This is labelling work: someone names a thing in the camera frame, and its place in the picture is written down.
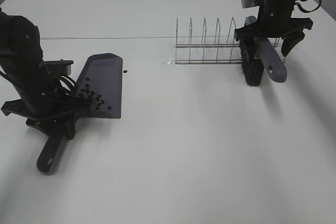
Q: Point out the pile of coffee beans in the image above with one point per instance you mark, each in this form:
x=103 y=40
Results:
x=95 y=91

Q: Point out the metal wire dish rack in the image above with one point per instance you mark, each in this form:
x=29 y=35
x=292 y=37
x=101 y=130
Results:
x=219 y=48

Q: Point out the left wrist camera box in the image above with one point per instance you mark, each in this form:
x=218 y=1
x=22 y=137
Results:
x=59 y=67

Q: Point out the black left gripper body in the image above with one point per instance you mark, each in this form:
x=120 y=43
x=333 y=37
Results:
x=66 y=115

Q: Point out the grey plastic dustpan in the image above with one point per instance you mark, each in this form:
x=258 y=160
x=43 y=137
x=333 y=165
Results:
x=106 y=67

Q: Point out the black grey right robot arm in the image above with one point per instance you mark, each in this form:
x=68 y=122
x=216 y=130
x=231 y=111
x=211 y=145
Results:
x=274 y=21

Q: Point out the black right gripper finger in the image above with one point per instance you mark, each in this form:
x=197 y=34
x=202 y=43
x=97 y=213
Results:
x=290 y=41

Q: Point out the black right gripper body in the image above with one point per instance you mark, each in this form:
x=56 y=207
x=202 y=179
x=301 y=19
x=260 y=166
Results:
x=256 y=29

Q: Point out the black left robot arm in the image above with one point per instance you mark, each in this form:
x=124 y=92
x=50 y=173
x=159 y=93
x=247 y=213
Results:
x=47 y=95

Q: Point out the grey hand brush black bristles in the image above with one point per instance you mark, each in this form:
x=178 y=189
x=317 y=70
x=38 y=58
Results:
x=258 y=56

